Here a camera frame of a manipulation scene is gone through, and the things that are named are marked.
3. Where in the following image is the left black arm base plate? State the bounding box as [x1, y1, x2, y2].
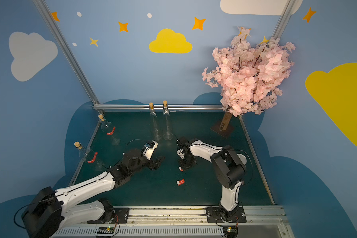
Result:
[86, 207, 130, 224]

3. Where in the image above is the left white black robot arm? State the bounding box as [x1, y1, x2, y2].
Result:
[21, 140, 164, 238]

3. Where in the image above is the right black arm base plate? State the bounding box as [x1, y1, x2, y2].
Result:
[205, 206, 247, 223]

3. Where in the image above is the aluminium frame post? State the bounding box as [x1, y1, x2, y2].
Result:
[272, 0, 296, 39]
[33, 0, 100, 104]

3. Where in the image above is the aluminium back frame bar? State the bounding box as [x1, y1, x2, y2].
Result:
[93, 104, 224, 111]

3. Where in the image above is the pink artificial blossom tree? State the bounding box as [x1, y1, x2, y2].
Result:
[202, 27, 296, 137]

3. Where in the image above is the left aluminium frame post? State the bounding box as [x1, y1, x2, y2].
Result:
[33, 0, 100, 104]

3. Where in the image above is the small circuit board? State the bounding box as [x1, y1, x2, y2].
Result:
[96, 226, 115, 238]
[222, 226, 238, 238]

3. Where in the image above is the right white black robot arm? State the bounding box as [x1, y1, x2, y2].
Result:
[177, 137, 247, 213]

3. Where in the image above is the aluminium front rail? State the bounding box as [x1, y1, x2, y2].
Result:
[52, 206, 295, 238]

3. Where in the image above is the left small circuit board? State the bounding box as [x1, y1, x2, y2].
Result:
[96, 226, 115, 238]

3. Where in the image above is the right aluminium frame post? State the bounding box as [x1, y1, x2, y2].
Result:
[272, 0, 296, 39]

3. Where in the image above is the clear glass bottle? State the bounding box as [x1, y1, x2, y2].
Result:
[163, 100, 173, 140]
[74, 141, 104, 171]
[98, 114, 121, 146]
[149, 103, 162, 141]

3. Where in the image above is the right small circuit board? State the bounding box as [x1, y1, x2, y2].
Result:
[222, 226, 238, 238]

